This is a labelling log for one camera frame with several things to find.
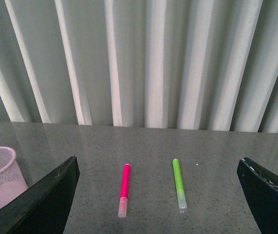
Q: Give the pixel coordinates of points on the pink mesh pen cup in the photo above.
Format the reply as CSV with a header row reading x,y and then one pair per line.
x,y
12,182

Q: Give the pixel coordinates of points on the pink highlighter pen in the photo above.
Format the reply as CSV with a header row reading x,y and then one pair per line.
x,y
124,193

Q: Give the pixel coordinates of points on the green highlighter pen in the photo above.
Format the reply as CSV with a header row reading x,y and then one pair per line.
x,y
179,186

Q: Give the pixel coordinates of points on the grey pleated curtain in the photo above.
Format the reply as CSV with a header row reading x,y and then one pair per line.
x,y
184,64

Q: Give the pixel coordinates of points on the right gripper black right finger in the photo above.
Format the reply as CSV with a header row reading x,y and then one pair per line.
x,y
260,187

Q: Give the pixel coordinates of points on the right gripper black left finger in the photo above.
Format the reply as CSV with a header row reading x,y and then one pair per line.
x,y
44,208

